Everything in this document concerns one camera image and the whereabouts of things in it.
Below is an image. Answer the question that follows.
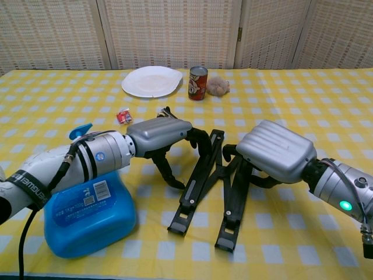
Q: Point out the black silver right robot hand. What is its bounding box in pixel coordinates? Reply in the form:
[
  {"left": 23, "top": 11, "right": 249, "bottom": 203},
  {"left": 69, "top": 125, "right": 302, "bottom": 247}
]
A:
[{"left": 222, "top": 119, "right": 318, "bottom": 193}]

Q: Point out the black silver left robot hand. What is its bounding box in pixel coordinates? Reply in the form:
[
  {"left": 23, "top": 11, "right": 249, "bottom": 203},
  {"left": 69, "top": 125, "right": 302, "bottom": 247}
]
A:
[{"left": 125, "top": 116, "right": 213, "bottom": 190}]

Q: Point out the black folding stand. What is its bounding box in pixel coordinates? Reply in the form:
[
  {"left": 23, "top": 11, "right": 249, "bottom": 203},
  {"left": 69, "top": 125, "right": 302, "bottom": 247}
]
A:
[{"left": 167, "top": 129, "right": 254, "bottom": 252}]

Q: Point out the black staple remover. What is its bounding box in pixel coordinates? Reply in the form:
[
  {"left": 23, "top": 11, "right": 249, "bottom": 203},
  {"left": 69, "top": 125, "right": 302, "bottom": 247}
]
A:
[{"left": 156, "top": 106, "right": 178, "bottom": 120}]

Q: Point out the small red snack packet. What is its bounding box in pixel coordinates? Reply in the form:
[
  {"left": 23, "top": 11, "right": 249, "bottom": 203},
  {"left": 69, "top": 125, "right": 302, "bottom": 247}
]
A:
[{"left": 115, "top": 108, "right": 133, "bottom": 125}]

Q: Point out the white paper plate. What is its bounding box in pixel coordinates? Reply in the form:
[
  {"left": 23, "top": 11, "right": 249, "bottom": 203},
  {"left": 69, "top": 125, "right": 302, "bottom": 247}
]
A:
[{"left": 121, "top": 65, "right": 184, "bottom": 99}]

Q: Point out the red drink can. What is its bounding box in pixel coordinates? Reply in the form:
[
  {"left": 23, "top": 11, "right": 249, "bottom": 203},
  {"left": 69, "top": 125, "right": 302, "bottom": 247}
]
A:
[{"left": 188, "top": 66, "right": 209, "bottom": 102}]

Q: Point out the yellow white checked tablecloth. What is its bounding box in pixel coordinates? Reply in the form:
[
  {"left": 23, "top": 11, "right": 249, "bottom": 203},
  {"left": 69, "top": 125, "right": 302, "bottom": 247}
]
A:
[{"left": 0, "top": 68, "right": 373, "bottom": 280}]

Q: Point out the beige woven folding screen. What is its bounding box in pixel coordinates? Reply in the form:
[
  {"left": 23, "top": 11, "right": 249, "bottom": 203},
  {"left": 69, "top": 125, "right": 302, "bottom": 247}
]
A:
[{"left": 0, "top": 0, "right": 373, "bottom": 76}]

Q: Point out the blue detergent pump bottle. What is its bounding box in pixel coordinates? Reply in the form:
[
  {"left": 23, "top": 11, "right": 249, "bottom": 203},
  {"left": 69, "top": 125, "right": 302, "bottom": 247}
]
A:
[{"left": 43, "top": 122, "right": 138, "bottom": 259}]

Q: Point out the right arm cable with connector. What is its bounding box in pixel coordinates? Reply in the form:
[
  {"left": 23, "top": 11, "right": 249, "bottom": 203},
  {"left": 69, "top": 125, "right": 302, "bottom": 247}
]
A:
[{"left": 328, "top": 158, "right": 373, "bottom": 259}]

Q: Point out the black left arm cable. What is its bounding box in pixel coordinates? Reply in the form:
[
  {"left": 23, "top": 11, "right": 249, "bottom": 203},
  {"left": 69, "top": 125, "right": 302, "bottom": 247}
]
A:
[{"left": 17, "top": 132, "right": 101, "bottom": 280}]

